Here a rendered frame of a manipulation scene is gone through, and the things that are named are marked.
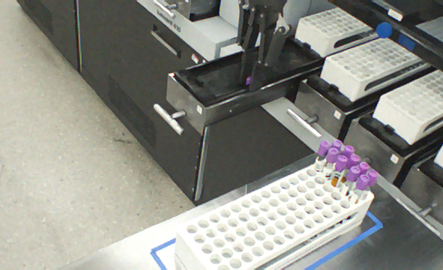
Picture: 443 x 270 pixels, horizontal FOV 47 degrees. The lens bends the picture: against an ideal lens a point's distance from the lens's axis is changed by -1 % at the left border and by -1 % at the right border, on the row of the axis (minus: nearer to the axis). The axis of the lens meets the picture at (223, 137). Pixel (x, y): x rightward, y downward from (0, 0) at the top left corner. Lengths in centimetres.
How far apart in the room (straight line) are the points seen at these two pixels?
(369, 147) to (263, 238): 42
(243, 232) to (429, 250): 31
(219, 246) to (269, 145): 63
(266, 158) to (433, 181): 48
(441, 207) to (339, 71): 34
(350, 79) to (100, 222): 106
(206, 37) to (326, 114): 43
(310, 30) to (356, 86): 21
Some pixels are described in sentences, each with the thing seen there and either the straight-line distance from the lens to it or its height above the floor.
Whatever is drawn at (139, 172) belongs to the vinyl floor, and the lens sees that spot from 199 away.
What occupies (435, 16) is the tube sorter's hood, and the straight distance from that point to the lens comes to 101.
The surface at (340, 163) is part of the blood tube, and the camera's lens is 77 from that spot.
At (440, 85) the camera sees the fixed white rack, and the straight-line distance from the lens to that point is 117.
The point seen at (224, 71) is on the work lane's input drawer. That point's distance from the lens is 113.
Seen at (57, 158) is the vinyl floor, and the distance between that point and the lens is 206.
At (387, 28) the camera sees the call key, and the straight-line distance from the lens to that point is 104.
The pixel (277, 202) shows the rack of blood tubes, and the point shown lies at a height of 88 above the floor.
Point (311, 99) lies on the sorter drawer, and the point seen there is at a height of 78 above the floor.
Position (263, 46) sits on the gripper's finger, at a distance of 101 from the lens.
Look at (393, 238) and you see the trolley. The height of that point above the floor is 82.
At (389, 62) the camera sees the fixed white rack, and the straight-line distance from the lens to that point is 119.
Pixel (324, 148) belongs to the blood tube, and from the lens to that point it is 78.
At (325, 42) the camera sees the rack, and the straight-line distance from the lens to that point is 121.
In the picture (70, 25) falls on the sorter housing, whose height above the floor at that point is 31.
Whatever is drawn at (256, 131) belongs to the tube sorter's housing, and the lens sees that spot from 132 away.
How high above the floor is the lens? 143
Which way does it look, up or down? 41 degrees down
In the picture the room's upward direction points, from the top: 10 degrees clockwise
